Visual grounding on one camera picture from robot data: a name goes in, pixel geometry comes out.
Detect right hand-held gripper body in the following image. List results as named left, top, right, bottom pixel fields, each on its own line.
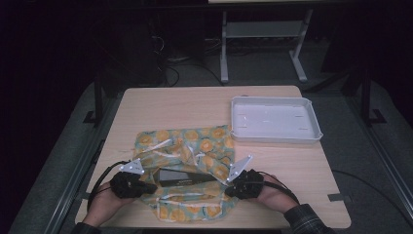
left=226, top=154, right=265, bottom=200

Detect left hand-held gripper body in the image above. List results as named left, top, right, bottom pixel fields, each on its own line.
left=109, top=158, right=147, bottom=200

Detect long black box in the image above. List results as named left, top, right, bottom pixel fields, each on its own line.
left=152, top=168, right=217, bottom=188

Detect yellow floral cloth bag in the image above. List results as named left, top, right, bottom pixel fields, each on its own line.
left=132, top=125, right=242, bottom=224

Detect white plastic tray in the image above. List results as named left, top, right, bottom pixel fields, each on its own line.
left=229, top=96, right=324, bottom=145

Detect person's right hand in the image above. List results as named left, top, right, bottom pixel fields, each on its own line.
left=251, top=174, right=300, bottom=214

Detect person's left hand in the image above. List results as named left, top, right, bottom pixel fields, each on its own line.
left=82, top=182, right=135, bottom=228

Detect black metal stand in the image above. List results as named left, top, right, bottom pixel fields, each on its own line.
left=82, top=81, right=105, bottom=128
left=359, top=67, right=388, bottom=127

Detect white metal leg table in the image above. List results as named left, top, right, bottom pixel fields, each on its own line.
left=207, top=0, right=315, bottom=84

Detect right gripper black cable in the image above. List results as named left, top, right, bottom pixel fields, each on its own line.
left=256, top=170, right=301, bottom=206

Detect tangle of black floor cables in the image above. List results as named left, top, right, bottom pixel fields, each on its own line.
left=148, top=34, right=226, bottom=88

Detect long black floor cable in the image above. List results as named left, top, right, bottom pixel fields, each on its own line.
left=330, top=169, right=413, bottom=226

